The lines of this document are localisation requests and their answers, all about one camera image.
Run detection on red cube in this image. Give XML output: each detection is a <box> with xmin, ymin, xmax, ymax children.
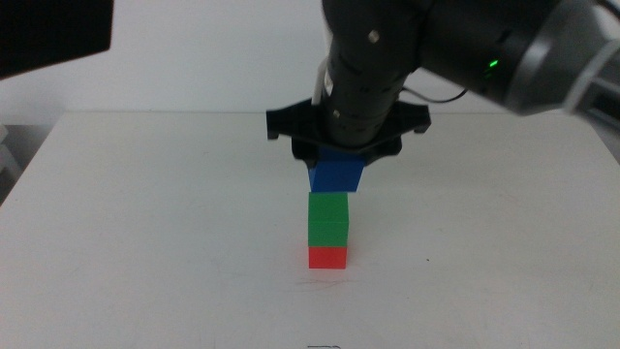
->
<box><xmin>308</xmin><ymin>245</ymin><xmax>349</xmax><ymax>270</ymax></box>

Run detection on green cube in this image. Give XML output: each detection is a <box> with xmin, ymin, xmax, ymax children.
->
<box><xmin>307</xmin><ymin>191</ymin><xmax>351</xmax><ymax>248</ymax></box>

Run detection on blue cube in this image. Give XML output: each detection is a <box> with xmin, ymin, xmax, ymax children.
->
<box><xmin>307</xmin><ymin>146</ymin><xmax>366</xmax><ymax>194</ymax></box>

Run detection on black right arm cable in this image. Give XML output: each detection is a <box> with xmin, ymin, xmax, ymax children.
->
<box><xmin>400</xmin><ymin>85</ymin><xmax>470</xmax><ymax>105</ymax></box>

